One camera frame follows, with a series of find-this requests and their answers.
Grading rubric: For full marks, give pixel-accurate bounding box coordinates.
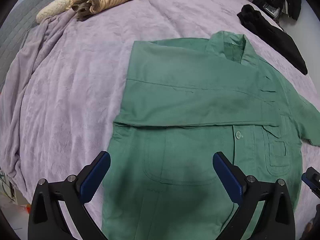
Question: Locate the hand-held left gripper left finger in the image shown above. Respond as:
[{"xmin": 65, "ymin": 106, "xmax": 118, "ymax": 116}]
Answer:
[{"xmin": 27, "ymin": 151, "xmax": 111, "ymax": 240}]

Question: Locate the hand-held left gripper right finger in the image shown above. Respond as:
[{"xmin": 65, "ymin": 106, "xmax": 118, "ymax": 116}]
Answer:
[{"xmin": 212, "ymin": 151, "xmax": 296, "ymax": 240}]

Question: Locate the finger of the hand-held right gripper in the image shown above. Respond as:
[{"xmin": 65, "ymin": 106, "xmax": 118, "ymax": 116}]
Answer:
[{"xmin": 301, "ymin": 166, "xmax": 320, "ymax": 201}]

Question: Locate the green button shirt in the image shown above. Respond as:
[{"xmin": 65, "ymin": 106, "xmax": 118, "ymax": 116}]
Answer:
[{"xmin": 101, "ymin": 31, "xmax": 320, "ymax": 240}]

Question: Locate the lilac fleece blanket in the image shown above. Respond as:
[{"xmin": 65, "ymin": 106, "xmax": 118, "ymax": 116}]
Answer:
[{"xmin": 0, "ymin": 0, "xmax": 320, "ymax": 240}]

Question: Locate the black garment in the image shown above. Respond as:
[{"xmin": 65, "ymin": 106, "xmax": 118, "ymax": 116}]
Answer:
[{"xmin": 236, "ymin": 4, "xmax": 308, "ymax": 76}]

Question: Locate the cream patterned cloth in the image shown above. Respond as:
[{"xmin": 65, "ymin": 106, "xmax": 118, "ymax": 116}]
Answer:
[{"xmin": 36, "ymin": 0, "xmax": 76, "ymax": 24}]

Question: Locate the patterned packet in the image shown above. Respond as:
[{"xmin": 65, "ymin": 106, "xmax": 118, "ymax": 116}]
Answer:
[{"xmin": 264, "ymin": 3, "xmax": 282, "ymax": 18}]

